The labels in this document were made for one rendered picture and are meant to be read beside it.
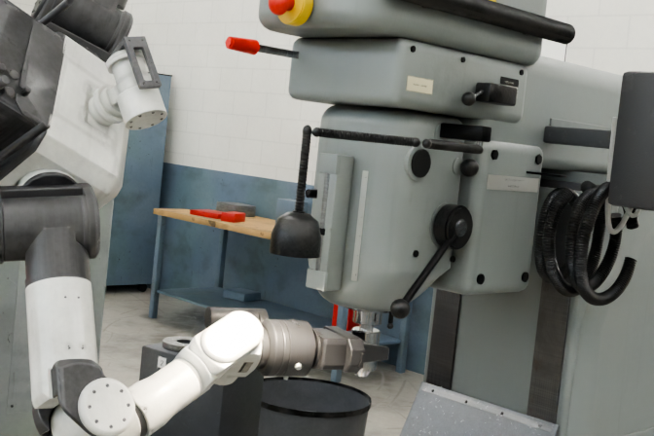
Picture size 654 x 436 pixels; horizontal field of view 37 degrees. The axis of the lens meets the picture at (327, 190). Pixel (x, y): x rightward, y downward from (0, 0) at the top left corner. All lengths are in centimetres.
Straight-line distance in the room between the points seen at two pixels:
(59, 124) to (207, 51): 739
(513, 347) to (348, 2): 80
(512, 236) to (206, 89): 726
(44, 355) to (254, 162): 694
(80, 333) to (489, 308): 85
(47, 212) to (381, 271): 50
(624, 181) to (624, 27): 467
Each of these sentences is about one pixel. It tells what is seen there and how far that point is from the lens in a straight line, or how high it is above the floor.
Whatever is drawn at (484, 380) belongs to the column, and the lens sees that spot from 194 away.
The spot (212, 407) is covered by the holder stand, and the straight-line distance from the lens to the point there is 186.
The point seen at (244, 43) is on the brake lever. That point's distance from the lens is 149.
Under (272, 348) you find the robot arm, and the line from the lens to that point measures 151.
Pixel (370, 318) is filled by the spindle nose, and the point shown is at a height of 129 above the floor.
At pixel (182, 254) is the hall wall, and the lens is 897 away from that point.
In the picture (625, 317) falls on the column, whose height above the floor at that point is 130.
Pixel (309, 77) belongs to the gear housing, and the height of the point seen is 167.
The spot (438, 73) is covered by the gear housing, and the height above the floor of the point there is 169.
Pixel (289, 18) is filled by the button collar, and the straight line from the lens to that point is 142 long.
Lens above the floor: 157
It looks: 3 degrees down
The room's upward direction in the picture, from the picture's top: 6 degrees clockwise
